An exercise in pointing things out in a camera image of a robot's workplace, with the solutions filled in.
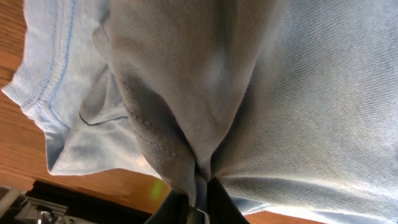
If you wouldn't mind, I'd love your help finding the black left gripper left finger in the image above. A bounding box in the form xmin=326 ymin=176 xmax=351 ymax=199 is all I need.
xmin=144 ymin=190 xmax=189 ymax=224

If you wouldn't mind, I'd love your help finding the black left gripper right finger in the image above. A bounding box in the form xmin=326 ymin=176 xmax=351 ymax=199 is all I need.
xmin=207 ymin=178 xmax=249 ymax=224

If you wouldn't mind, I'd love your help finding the light blue t-shirt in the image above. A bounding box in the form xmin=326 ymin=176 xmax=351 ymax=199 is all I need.
xmin=3 ymin=0 xmax=397 ymax=223

